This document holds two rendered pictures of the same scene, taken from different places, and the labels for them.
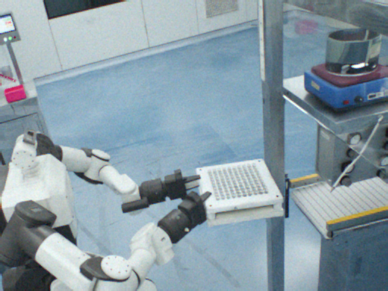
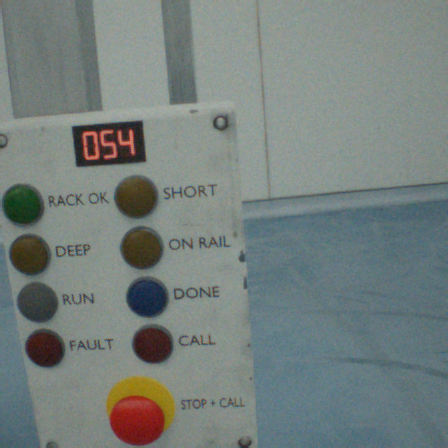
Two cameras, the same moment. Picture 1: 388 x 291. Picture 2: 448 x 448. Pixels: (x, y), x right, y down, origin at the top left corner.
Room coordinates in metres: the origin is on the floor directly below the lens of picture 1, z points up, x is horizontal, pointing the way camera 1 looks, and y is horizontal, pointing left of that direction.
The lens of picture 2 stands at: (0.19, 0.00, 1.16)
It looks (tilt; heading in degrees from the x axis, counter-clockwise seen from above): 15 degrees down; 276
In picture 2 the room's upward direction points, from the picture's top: 4 degrees counter-clockwise
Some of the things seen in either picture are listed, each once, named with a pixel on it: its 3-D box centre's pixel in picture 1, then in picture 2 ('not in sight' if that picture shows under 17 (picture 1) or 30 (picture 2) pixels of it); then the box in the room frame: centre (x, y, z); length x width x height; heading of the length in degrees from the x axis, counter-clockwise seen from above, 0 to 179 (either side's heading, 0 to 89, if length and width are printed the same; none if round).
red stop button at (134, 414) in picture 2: not in sight; (139, 411); (0.31, -0.47, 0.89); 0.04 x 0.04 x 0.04; 4
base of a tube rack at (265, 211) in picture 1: (236, 195); not in sight; (1.14, -0.29, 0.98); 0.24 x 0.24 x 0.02; 86
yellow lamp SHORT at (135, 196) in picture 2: not in sight; (135, 197); (0.30, -0.47, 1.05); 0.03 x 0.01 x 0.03; 4
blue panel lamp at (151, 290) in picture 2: not in sight; (147, 298); (0.30, -0.47, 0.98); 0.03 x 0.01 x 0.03; 4
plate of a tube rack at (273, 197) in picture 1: (236, 184); not in sight; (1.14, -0.29, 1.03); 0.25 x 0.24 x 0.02; 176
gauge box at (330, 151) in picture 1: (358, 145); not in sight; (1.06, -0.66, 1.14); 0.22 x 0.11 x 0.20; 94
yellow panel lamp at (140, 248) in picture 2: not in sight; (141, 248); (0.30, -0.47, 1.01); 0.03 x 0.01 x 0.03; 4
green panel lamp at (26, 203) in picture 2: not in sight; (21, 205); (0.38, -0.47, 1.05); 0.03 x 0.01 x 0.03; 4
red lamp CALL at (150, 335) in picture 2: not in sight; (152, 345); (0.30, -0.47, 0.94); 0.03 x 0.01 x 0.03; 4
